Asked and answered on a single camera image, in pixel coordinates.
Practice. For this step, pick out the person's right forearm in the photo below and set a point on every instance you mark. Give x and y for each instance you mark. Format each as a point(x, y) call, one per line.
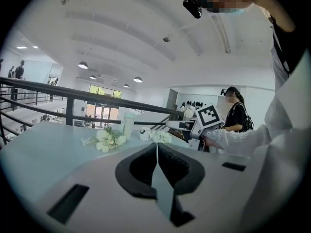
point(238, 139)

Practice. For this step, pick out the white globe lamp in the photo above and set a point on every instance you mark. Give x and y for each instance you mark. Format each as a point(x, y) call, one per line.
point(189, 111)

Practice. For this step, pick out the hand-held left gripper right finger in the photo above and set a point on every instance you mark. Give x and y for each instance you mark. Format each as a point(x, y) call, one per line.
point(213, 183)

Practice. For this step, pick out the dome pendant lamp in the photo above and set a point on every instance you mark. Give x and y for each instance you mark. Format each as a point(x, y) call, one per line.
point(126, 85)
point(137, 79)
point(92, 77)
point(82, 65)

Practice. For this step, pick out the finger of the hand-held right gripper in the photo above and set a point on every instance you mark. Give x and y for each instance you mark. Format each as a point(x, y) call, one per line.
point(173, 124)

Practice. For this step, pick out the glass entrance doors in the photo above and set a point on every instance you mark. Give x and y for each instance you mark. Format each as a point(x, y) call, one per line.
point(102, 110)

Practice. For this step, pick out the white mug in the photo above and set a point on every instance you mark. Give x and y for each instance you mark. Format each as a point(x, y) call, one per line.
point(145, 134)

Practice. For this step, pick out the light blue table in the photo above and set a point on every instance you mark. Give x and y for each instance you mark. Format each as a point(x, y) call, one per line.
point(48, 149)

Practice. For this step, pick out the large white flower bouquet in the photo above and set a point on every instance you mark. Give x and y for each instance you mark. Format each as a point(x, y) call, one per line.
point(104, 138)

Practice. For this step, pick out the small white flower bouquet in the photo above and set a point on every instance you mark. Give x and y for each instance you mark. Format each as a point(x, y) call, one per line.
point(161, 137)

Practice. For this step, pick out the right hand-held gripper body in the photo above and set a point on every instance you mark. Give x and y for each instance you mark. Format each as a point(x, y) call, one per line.
point(209, 116)

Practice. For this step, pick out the pale green thermos bottle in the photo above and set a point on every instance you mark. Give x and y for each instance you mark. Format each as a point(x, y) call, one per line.
point(128, 125)

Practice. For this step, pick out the black head camera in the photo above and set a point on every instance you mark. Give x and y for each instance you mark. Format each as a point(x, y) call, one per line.
point(193, 7)

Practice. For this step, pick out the person's torso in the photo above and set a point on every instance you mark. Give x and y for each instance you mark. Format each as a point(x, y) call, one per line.
point(286, 47)

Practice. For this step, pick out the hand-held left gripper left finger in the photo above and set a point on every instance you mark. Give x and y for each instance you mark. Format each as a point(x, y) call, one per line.
point(102, 178)

